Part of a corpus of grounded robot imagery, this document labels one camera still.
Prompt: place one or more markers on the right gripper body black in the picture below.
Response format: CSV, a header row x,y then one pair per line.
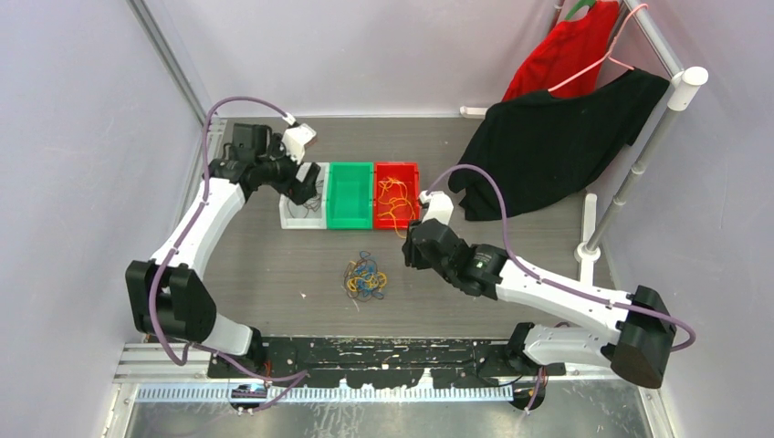
x,y
417,258

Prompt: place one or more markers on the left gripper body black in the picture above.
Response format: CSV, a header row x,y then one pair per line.
x,y
296,190

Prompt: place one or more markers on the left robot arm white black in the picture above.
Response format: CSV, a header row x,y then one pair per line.
x,y
167,293

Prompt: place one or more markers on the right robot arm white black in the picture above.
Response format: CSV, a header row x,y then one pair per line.
x,y
630,333

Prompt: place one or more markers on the white plastic bin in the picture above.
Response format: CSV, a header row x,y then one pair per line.
x,y
310,215

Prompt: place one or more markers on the green plastic bin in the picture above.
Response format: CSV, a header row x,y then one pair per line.
x,y
350,196

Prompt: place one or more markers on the red plastic bin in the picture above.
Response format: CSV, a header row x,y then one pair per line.
x,y
395,196

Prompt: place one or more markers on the black shirt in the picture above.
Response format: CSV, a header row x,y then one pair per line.
x,y
535,150

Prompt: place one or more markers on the red shirt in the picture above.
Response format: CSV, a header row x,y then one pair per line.
x,y
569,47

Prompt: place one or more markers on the green clothes hanger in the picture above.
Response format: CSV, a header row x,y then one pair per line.
x,y
575,9

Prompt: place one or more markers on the white clothes rack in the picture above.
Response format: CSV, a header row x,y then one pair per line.
x,y
684,84

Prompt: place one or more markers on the pink clothes hanger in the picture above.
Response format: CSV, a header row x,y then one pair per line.
x,y
607,55

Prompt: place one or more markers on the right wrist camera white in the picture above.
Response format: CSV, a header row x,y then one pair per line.
x,y
437,206

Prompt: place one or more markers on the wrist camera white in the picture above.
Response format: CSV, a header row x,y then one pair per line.
x,y
296,139
437,206

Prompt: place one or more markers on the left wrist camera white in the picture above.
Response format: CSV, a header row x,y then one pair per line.
x,y
296,139

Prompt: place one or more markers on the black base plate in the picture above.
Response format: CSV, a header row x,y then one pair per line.
x,y
387,363

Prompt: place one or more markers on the white cable duct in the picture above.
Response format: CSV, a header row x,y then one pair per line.
x,y
252,393

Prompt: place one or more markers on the aluminium frame post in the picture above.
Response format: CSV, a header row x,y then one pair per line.
x,y
161,45

